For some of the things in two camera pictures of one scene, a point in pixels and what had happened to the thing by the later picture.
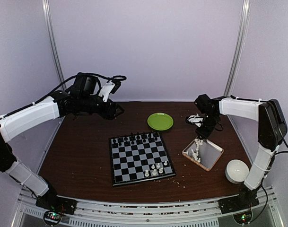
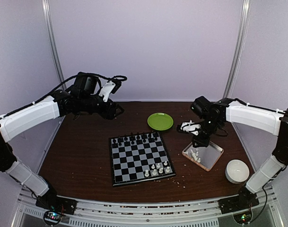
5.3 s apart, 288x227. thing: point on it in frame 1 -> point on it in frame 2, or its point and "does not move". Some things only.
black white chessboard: x=139 y=158 does not move
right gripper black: x=205 y=134 -> x=202 y=143
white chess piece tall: x=146 y=174 does not move
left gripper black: x=108 y=113 does not move
